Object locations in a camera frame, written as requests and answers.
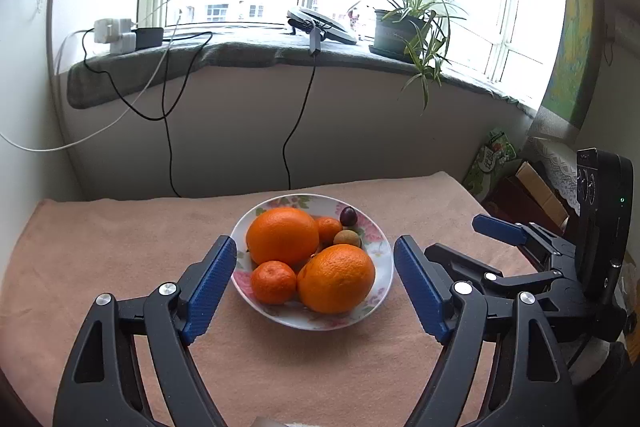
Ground floral white plate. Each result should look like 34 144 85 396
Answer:
230 194 395 332

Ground green spider plant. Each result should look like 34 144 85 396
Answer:
344 0 469 111

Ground large smooth orange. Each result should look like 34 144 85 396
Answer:
245 207 321 267

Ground green snack bag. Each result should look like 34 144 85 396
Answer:
462 128 521 203

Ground brown longan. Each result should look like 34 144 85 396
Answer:
333 230 362 249

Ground large rough-skinned orange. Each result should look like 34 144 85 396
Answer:
296 243 377 314

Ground black and white device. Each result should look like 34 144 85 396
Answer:
286 5 360 46

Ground black looped cable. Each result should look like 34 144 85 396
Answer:
82 26 215 198

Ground white board panel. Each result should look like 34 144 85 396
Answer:
0 0 84 204

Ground dark plant pot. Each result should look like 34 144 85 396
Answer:
372 9 431 57

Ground person's right forearm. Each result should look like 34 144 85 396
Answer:
564 338 634 409

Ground small mandarin with stem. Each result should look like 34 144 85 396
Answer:
314 216 344 246

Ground black cable with inline control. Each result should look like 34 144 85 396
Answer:
282 24 321 194

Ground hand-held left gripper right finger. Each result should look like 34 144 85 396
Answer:
393 235 583 427

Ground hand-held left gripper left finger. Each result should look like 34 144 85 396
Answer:
52 235 238 427

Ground white cable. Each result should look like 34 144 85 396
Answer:
0 0 184 153

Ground grey windowsill cloth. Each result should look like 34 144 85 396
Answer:
66 26 542 118

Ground white lace cloth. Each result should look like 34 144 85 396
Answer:
527 106 584 216

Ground wall map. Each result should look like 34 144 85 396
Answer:
542 0 609 131

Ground white power adapter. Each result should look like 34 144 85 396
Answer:
108 32 139 54
93 17 132 44

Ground cardboard box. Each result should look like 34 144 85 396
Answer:
502 160 572 228

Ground black power adapter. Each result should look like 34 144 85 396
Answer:
134 26 165 50

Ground pink towel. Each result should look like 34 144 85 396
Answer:
0 171 537 427

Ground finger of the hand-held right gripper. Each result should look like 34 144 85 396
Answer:
472 214 576 268
424 242 566 308

